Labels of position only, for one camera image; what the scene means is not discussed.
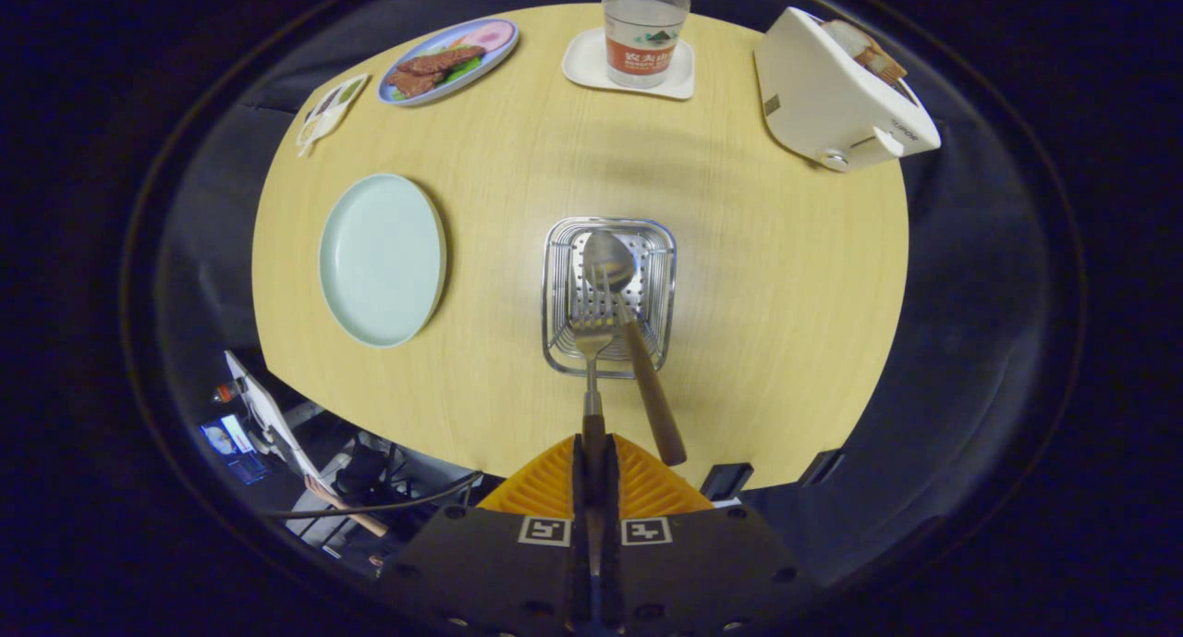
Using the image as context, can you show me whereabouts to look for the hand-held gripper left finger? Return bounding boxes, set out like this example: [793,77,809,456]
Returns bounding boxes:
[381,434,594,637]

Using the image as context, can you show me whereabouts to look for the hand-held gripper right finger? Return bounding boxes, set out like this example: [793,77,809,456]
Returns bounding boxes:
[603,434,814,637]

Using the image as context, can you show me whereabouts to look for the wooden-handled metal spoon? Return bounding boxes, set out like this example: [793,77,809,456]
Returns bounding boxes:
[581,230,689,468]

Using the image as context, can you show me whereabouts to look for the wooden-handled metal fork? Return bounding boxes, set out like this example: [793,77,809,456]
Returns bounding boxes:
[568,286,617,582]

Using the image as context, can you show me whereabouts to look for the dark stand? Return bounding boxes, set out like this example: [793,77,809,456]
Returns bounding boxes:
[333,438,408,508]

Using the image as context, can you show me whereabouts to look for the tan wooden stick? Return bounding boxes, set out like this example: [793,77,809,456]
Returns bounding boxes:
[305,475,389,538]

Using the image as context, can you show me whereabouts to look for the white flat board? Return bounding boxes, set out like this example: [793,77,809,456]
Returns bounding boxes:
[225,350,322,479]

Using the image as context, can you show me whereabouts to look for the pale green plate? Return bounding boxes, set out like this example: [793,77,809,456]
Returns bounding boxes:
[318,173,449,349]

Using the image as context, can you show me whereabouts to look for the lit tablet screen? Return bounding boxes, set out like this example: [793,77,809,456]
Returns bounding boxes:
[200,413,271,486]

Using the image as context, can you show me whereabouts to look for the black backdrop cloth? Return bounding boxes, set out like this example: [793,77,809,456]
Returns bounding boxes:
[152,0,1082,592]

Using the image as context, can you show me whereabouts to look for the white square coaster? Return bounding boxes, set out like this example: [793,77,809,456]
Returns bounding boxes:
[562,27,696,101]

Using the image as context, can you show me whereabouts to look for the short brown meat piece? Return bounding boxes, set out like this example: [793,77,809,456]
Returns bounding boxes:
[386,68,446,100]

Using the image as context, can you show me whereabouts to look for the green lettuce leaf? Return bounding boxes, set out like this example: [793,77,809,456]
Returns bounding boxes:
[393,55,486,97]

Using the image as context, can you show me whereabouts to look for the white toaster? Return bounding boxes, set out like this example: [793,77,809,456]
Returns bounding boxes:
[753,6,943,173]

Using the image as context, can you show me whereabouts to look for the white three-section condiment dish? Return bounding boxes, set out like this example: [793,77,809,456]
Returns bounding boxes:
[296,73,371,157]

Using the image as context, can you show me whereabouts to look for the long brown meat piece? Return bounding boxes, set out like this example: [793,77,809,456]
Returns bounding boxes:
[397,45,486,76]

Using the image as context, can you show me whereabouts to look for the pink ham slice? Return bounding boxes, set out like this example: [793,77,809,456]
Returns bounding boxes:
[467,20,516,54]

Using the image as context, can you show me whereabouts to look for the clear red-capped water bottle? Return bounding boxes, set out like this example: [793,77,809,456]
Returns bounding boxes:
[602,0,691,90]

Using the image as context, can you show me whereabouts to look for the blue oval plate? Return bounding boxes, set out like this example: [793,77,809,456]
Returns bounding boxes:
[377,18,520,108]

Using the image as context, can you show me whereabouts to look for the browned bread slice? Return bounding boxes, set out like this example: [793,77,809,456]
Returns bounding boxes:
[855,45,909,81]

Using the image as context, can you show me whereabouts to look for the pale bread slice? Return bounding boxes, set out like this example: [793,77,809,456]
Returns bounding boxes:
[821,19,874,60]

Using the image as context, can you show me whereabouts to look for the black table bracket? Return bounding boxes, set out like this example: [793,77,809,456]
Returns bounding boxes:
[799,447,844,487]
[700,463,754,501]

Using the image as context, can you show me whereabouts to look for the black cable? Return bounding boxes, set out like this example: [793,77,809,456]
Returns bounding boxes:
[263,471,482,520]

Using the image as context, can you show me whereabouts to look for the metal wire basket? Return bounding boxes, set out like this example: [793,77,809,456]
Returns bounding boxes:
[542,216,677,379]

